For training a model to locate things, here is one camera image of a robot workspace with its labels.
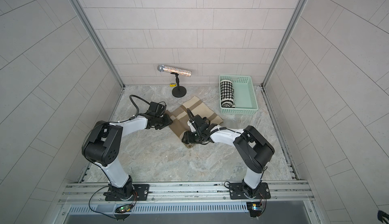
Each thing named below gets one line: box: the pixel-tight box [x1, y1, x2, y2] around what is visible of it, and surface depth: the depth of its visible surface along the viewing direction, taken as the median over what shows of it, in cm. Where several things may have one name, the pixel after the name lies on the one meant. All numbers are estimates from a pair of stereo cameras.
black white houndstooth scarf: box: [220, 79, 236, 108], surface depth 105 cm
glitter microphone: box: [157, 64, 192, 78], surface depth 98 cm
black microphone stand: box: [170, 71, 187, 98], surface depth 114 cm
